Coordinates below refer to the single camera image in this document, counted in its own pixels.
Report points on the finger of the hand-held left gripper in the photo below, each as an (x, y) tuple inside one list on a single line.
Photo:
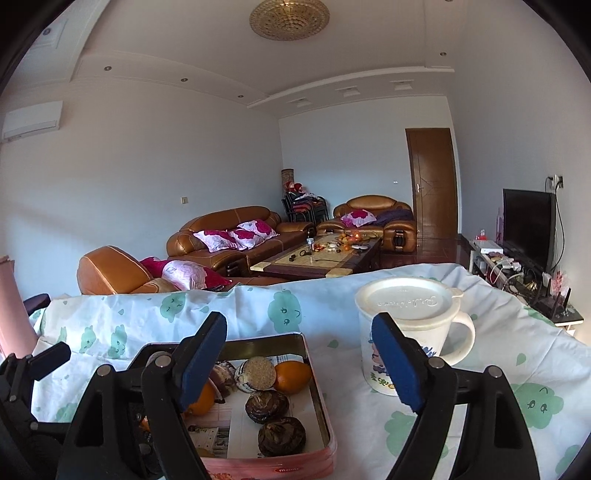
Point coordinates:
[(51, 360), (143, 353)]

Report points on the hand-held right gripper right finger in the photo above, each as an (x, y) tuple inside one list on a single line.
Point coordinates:
[(397, 369)]

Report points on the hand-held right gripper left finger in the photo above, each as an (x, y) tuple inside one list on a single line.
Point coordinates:
[(198, 369)]

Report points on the dark brown round fruit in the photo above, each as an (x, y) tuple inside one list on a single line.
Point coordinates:
[(267, 407), (225, 376), (281, 437)]

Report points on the orange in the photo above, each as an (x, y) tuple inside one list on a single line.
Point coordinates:
[(205, 399), (293, 376)]

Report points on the tan faced round fruit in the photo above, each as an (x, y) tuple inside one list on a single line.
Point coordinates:
[(258, 373)]

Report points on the pink metal tin box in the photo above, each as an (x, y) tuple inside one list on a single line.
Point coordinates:
[(286, 467)]

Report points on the white cartoon mug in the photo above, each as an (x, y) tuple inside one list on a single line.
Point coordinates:
[(438, 337)]

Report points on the cream mug lid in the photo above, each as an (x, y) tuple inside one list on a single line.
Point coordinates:
[(406, 302)]

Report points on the newspaper tin lining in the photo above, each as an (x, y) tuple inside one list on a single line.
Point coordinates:
[(240, 438)]

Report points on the magenta cloth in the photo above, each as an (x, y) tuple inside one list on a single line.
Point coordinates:
[(152, 266)]

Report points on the brown leather armchair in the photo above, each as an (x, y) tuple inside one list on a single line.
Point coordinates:
[(111, 272), (369, 203)]

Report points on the pale pink pillow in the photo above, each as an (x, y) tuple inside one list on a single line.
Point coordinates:
[(184, 274)]

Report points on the cloud print tablecloth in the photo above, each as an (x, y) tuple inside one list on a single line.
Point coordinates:
[(323, 309)]

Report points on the dark wooden coffee table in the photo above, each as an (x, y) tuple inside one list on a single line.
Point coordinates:
[(318, 265)]

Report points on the pink floral pillow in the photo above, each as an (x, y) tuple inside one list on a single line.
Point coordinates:
[(261, 228), (214, 240), (358, 218), (244, 237)]

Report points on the purple blanket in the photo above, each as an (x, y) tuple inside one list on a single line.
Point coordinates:
[(395, 216)]

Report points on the long brown leather sofa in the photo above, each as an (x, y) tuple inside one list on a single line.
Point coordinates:
[(221, 217)]

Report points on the stack of black chairs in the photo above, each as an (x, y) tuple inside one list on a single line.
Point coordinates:
[(300, 210)]

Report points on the black television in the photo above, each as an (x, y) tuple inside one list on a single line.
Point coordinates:
[(528, 226)]

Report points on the brown wooden door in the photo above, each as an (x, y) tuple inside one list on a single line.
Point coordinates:
[(431, 175)]

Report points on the tall patterned vase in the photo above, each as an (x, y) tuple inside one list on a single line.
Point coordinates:
[(286, 177)]

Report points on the white air conditioner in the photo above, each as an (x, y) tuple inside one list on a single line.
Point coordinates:
[(32, 120)]

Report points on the gold ceiling lamp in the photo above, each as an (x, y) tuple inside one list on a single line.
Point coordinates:
[(290, 18)]

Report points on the wall power outlet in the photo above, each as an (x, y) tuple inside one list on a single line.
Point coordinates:
[(557, 181)]

